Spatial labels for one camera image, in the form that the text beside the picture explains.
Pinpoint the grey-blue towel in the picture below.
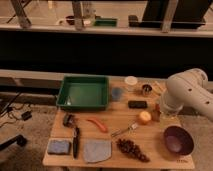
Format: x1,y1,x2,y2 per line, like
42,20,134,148
83,139,112,163

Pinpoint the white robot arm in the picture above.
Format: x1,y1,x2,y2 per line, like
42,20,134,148
159,68,213,121

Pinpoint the green plastic tray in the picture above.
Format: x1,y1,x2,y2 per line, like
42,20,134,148
56,76,109,111

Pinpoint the small blue cup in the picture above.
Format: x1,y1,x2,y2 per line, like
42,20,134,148
111,87,122,101

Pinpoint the black rectangular block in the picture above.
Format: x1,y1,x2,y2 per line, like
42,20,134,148
128,100,148,109

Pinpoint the small metal cup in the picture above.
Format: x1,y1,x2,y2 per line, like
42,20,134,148
142,84,152,96

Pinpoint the orange carrot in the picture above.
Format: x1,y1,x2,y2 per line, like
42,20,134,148
87,118,108,133

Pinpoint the metal fork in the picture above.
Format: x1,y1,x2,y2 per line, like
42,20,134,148
111,122,139,137

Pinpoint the yellow apple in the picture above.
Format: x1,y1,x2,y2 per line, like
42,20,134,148
139,111,152,124

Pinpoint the small black brush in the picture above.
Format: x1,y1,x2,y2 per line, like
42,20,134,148
63,114,76,128

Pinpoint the brown small bottle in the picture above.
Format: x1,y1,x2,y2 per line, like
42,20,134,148
152,104,160,122

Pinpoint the brown pine cone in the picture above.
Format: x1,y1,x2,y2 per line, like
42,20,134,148
116,139,150,162

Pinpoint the blue sponge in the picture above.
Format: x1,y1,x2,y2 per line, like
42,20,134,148
47,140,71,155

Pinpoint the black power adapter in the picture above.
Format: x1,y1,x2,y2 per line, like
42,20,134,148
21,111,32,121

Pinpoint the purple bowl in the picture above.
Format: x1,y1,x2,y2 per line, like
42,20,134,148
163,126,194,155

